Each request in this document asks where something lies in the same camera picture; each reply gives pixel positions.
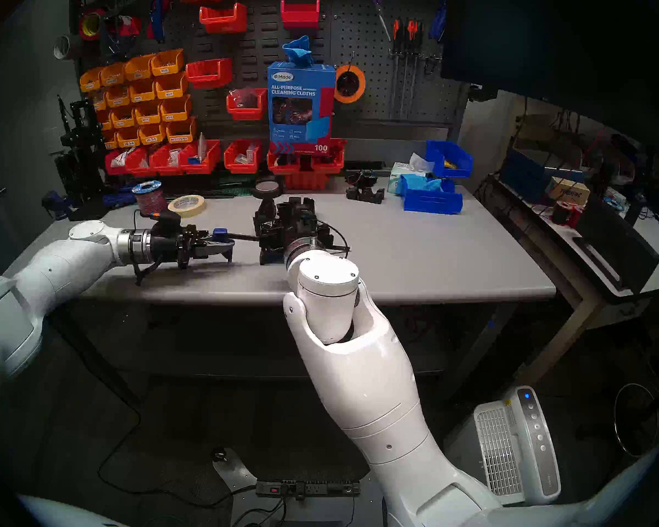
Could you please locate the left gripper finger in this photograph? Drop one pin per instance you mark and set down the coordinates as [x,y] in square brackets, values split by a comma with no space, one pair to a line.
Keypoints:
[214,250]
[203,236]

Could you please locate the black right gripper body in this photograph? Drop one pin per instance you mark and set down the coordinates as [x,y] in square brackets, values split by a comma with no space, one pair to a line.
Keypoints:
[302,230]

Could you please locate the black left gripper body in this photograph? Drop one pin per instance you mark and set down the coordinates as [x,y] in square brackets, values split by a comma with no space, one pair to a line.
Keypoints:
[170,246]

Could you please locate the blue bar clamp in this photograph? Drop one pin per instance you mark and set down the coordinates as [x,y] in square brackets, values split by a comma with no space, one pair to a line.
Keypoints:
[221,234]

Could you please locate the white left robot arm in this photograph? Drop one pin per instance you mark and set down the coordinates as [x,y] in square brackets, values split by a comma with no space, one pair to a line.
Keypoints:
[49,273]

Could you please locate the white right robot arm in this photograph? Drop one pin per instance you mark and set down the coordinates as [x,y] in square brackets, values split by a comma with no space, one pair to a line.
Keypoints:
[362,377]

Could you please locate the blue clamp on bench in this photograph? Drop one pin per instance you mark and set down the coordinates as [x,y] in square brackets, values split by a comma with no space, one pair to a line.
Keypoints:
[119,196]

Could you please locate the small black printed part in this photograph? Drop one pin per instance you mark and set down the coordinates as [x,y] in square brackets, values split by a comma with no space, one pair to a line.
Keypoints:
[365,195]

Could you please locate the black hanging clamp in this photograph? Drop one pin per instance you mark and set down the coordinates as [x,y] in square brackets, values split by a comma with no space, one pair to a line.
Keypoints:
[110,37]

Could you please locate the blue spring clamp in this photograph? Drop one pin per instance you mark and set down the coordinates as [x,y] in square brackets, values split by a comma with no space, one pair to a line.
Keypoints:
[444,10]
[436,21]

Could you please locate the beige masking tape roll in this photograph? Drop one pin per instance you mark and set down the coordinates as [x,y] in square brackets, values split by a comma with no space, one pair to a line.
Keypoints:
[186,213]

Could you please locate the upturned red bin stack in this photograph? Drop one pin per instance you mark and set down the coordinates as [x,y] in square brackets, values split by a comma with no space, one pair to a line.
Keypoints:
[306,181]

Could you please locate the black tape roll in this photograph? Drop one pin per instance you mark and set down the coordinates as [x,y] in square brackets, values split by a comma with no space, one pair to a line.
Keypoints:
[258,195]

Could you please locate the green cutting mat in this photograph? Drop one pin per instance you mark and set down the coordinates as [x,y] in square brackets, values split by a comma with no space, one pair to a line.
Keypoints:
[236,181]

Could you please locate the small green circuit board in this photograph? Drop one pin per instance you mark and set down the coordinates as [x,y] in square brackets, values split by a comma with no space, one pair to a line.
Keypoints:
[369,174]

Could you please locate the yellow storage bin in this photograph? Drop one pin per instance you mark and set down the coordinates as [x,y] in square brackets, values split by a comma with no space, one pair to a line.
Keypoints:
[105,119]
[118,97]
[128,138]
[99,100]
[112,76]
[176,110]
[152,135]
[167,63]
[143,92]
[171,87]
[111,140]
[148,114]
[138,69]
[181,132]
[123,118]
[90,81]

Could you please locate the green tissue box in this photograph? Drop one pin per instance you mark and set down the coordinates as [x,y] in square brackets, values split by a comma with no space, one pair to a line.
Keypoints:
[398,174]

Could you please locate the blue bench vise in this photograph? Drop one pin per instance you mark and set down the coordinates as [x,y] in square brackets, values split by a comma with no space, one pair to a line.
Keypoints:
[56,202]

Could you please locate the blue cleaning cloths box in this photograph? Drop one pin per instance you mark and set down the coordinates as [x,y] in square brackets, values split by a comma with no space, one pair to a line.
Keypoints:
[302,108]

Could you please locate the black equipment stand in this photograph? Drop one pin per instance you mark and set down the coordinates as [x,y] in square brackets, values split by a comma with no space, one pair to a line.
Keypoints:
[79,163]

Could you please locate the blue cloth in bin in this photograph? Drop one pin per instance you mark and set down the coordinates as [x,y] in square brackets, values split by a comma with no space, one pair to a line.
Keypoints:
[425,184]

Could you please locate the blue storage bin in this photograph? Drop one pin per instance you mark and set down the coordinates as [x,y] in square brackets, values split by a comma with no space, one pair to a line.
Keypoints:
[438,152]
[431,202]

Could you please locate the orange tape reel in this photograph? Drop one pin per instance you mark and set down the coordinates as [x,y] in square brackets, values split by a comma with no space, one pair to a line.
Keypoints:
[362,84]

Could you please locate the yellow item in bin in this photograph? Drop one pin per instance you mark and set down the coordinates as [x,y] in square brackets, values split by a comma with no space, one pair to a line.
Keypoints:
[451,162]

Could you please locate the blue cloth in box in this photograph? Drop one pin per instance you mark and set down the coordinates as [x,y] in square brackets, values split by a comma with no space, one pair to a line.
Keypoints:
[297,51]

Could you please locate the dark louvered bin panel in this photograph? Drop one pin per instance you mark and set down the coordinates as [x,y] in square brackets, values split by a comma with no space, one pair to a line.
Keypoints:
[263,43]

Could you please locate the black caster knob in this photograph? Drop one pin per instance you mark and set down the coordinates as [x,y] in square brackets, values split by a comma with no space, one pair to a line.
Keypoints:
[218,453]

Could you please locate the grey perforated pegboard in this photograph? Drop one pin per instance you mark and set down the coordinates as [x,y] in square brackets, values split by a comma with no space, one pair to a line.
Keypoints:
[357,32]

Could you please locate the metal peg hook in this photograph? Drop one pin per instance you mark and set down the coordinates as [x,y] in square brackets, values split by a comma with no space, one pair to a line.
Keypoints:
[431,65]

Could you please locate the orange black screwdriver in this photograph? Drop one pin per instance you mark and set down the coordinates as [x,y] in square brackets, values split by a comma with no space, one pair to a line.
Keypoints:
[411,32]
[396,32]
[419,34]

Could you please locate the red white hanging item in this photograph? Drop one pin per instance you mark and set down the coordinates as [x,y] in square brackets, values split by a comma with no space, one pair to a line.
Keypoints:
[127,25]

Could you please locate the blue hanging hand tool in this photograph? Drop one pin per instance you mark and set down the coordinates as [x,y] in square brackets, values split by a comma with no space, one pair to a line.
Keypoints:
[156,15]

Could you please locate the dark blue equipment box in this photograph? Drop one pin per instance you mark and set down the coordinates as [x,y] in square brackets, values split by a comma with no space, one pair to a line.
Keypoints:
[527,169]

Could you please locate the red and yellow tape roll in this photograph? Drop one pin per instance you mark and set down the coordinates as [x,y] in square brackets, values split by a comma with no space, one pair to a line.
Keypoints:
[90,25]

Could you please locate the black power strip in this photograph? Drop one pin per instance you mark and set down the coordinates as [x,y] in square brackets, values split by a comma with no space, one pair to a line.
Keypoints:
[307,487]

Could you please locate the small cardboard box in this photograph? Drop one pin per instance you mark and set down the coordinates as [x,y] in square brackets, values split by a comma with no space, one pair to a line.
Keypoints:
[568,190]

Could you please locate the white air purifier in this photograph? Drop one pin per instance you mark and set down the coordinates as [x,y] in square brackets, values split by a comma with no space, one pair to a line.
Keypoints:
[521,443]

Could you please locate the black tilted screen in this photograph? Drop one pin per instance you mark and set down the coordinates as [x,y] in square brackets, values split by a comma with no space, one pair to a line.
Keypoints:
[615,240]

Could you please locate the large black monitor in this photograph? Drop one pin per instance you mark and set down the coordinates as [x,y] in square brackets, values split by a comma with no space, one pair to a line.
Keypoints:
[554,37]

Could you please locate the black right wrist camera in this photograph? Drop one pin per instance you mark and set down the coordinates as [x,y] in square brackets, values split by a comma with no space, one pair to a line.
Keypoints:
[305,210]

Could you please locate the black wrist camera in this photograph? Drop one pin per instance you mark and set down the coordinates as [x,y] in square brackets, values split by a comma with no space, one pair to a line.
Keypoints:
[305,210]
[167,219]

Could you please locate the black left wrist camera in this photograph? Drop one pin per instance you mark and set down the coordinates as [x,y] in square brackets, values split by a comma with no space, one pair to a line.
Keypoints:
[167,219]

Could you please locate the white wall plate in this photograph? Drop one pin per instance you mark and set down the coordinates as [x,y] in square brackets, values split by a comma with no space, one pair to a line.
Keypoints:
[52,140]

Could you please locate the grey duct tape roll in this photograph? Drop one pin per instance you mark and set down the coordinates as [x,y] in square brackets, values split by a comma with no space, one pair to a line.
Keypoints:
[72,44]

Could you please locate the black monitor mount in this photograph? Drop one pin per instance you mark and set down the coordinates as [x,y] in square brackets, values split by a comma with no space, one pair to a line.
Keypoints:
[480,92]

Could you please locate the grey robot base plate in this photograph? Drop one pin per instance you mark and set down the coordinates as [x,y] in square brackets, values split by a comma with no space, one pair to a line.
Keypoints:
[318,512]

